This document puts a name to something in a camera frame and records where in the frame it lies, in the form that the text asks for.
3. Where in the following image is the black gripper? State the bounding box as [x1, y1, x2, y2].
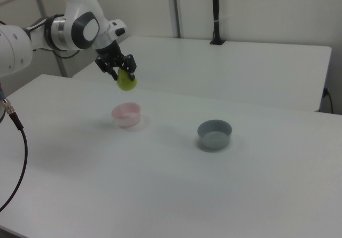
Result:
[95, 41, 138, 82]

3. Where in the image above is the green pear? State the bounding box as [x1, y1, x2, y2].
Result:
[116, 68, 138, 92]

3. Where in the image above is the pink plastic bowl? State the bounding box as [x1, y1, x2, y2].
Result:
[111, 102, 142, 128]

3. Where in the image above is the grey plastic bowl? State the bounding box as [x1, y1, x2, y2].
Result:
[197, 119, 233, 150]

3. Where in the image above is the black pole with clamp base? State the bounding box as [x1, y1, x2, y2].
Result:
[209, 0, 227, 45]

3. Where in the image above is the white rectangular table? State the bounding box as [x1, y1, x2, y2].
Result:
[72, 36, 333, 113]

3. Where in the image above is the black cable on robot arm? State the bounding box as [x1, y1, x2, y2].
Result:
[24, 14, 81, 59]

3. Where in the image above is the grey wall frame post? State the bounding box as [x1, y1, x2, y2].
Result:
[167, 0, 185, 39]
[28, 0, 68, 78]

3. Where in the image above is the black cable with metal connector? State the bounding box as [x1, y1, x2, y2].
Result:
[0, 84, 29, 212]

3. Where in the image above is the black cable with wall plug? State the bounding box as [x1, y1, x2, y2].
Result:
[323, 87, 335, 114]

